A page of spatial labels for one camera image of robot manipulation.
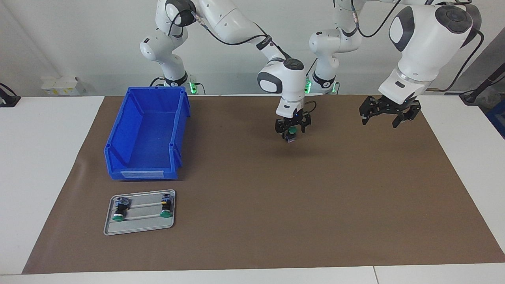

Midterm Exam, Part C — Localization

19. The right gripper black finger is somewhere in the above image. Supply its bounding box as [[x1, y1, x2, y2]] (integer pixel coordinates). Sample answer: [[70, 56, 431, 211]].
[[275, 118, 289, 139], [297, 113, 312, 135]]

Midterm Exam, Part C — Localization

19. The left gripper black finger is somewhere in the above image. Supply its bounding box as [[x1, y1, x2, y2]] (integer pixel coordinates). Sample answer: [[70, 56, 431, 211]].
[[392, 101, 422, 129], [359, 96, 382, 126]]

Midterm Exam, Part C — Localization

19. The brown table mat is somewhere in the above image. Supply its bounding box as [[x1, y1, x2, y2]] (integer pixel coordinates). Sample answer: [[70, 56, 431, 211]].
[[22, 95, 505, 275]]

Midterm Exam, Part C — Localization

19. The black stand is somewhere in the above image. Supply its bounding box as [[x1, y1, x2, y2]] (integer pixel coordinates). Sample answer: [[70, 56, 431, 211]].
[[460, 63, 505, 105]]

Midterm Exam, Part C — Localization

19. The blue crate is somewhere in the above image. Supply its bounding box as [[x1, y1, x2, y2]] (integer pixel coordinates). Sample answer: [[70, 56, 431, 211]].
[[486, 99, 505, 138]]

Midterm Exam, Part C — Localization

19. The blue plastic storage bin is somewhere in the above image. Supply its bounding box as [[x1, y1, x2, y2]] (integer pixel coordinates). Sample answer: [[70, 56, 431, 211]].
[[104, 86, 191, 181]]

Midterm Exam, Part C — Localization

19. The grey metal tray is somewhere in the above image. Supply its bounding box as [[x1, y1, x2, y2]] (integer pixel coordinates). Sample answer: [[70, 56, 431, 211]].
[[103, 189, 176, 236]]

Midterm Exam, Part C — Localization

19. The white cardboard box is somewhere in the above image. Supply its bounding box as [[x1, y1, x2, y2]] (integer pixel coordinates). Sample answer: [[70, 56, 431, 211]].
[[41, 76, 85, 96]]

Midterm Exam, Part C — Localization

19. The black device on table edge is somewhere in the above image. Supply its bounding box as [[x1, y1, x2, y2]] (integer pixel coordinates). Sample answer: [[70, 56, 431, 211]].
[[0, 83, 21, 108]]

